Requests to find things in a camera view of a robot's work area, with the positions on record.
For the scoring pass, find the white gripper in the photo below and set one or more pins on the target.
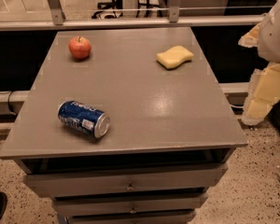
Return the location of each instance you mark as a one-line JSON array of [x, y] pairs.
[[276, 37]]

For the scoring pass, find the red apple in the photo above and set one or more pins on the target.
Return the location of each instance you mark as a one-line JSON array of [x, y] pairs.
[[79, 47]]

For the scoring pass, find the blue pepsi can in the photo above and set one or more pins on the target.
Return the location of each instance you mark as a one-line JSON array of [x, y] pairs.
[[84, 118]]

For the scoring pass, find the yellow sponge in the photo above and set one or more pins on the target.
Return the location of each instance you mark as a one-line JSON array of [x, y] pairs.
[[174, 56]]

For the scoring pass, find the metal window railing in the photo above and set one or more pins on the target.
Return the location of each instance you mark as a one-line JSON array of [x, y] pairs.
[[25, 15]]

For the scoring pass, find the grey drawer cabinet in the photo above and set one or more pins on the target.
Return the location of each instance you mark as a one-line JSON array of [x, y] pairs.
[[158, 117]]

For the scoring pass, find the top cabinet drawer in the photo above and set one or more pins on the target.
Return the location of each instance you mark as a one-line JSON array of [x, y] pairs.
[[126, 180]]

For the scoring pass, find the cabinet drawer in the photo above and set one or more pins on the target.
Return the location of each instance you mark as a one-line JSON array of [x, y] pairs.
[[130, 204], [170, 217], [126, 180]]

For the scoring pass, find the bottom cabinet drawer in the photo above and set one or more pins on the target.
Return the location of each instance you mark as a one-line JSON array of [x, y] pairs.
[[170, 217]]

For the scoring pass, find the middle cabinet drawer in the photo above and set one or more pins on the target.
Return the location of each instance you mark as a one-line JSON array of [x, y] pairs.
[[130, 204]]

